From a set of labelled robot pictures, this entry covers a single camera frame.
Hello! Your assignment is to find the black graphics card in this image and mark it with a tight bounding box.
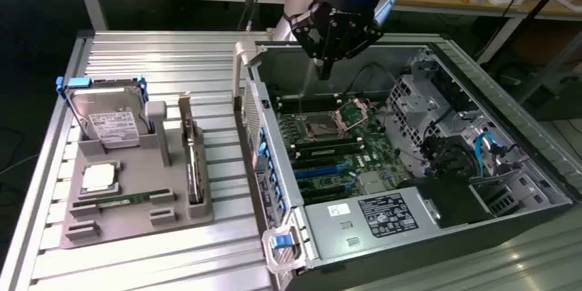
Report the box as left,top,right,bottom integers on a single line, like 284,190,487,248
177,94,208,205

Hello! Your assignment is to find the metal socket cover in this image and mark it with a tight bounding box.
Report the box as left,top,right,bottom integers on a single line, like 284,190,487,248
333,98,372,132

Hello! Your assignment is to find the metal disk bay cage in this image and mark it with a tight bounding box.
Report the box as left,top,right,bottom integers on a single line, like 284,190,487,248
386,57,455,142

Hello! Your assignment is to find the CPU socket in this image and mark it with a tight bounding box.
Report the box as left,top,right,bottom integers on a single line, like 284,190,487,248
301,113,347,142

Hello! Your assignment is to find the green motherboard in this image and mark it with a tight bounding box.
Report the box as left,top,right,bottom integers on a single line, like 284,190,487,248
272,95,415,203

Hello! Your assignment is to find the black RAM stick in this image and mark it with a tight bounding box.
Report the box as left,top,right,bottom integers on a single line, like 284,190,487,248
289,140,360,157

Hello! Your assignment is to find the black fan assembly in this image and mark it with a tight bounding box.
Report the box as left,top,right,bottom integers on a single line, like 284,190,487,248
420,136,478,178

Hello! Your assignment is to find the silver chipset heat sink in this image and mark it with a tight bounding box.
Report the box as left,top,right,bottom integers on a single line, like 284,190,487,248
357,172,387,193

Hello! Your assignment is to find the hard disk blue carrier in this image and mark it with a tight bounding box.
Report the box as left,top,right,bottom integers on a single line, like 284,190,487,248
53,74,153,151

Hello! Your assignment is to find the grey parts rack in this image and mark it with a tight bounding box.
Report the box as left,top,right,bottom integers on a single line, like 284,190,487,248
60,101,215,250

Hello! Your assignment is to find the grey power supply unit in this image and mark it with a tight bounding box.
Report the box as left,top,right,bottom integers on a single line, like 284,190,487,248
303,187,442,260

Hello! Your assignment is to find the silver CPU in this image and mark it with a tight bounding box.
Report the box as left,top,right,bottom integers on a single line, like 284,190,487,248
80,164,119,194

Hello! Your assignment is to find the green RAM stick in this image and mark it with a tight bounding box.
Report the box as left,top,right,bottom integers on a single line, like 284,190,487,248
72,192,153,209

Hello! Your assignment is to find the open black PC case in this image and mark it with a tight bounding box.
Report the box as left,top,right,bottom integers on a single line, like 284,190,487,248
231,33,582,291

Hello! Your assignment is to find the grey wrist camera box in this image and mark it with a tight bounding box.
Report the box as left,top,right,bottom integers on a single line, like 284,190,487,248
372,0,399,27

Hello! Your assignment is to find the blue wire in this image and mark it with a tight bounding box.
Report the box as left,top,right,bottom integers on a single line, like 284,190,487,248
472,130,503,178

